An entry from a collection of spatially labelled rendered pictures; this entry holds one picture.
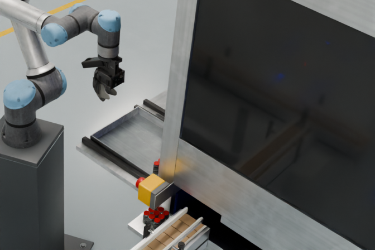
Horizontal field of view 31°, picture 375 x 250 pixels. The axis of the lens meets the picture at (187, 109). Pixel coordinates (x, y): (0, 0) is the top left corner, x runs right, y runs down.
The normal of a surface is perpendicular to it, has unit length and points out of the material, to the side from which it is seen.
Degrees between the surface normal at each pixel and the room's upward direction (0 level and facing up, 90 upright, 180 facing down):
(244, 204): 90
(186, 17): 90
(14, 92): 7
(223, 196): 90
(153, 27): 0
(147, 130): 0
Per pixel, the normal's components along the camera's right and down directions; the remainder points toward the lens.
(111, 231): 0.11, -0.79
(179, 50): -0.63, 0.42
